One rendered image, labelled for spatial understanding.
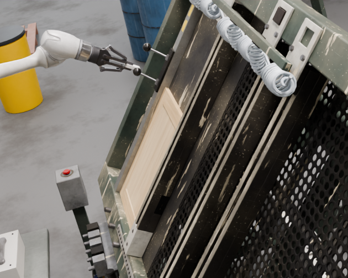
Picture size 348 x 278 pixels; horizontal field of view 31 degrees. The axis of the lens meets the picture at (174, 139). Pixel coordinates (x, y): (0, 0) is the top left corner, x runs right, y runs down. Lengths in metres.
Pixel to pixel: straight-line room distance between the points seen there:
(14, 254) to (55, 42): 0.95
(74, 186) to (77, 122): 2.63
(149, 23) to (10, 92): 1.47
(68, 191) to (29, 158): 2.27
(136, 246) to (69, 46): 0.89
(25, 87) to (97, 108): 0.74
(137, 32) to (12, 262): 4.04
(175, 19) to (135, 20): 3.53
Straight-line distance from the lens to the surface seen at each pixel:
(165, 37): 2.99
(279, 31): 1.83
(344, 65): 1.53
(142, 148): 2.86
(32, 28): 8.27
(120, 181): 2.99
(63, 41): 2.75
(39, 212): 4.72
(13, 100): 6.23
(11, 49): 6.02
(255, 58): 1.63
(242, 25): 1.68
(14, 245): 2.98
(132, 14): 6.47
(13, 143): 5.76
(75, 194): 3.21
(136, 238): 2.56
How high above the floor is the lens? 2.55
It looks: 30 degrees down
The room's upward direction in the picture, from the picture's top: 12 degrees counter-clockwise
